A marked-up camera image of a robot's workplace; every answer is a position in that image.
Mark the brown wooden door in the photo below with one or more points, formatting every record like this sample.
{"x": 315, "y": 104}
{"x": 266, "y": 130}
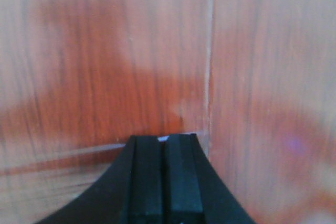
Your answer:
{"x": 255, "y": 79}

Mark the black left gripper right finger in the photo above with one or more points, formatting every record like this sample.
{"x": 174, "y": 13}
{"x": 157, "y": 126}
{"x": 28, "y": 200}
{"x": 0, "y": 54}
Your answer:
{"x": 194, "y": 192}

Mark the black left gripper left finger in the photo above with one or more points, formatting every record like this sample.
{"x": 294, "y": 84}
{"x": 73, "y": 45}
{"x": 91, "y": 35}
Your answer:
{"x": 130, "y": 191}

